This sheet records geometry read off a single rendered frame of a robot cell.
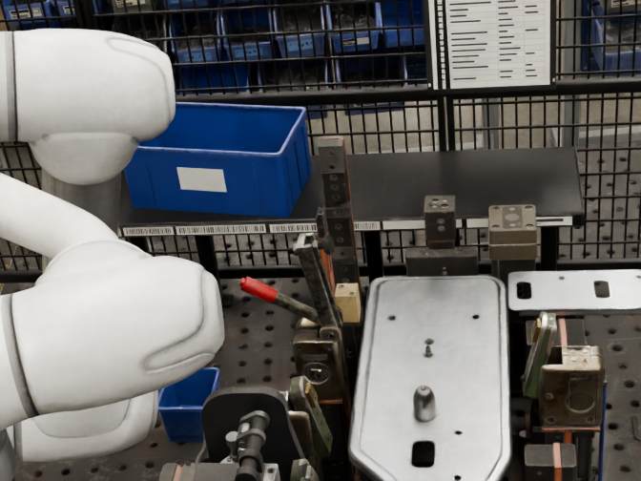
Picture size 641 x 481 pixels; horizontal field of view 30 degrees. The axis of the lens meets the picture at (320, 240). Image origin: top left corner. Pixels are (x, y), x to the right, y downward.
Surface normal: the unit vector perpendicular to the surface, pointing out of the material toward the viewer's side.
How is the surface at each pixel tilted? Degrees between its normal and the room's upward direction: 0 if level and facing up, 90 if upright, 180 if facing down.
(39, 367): 66
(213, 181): 90
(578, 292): 0
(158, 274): 16
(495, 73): 90
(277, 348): 0
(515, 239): 88
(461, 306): 0
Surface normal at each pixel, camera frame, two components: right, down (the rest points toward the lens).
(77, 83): 0.29, 0.04
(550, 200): -0.11, -0.82
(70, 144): 0.14, 0.77
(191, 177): -0.26, 0.58
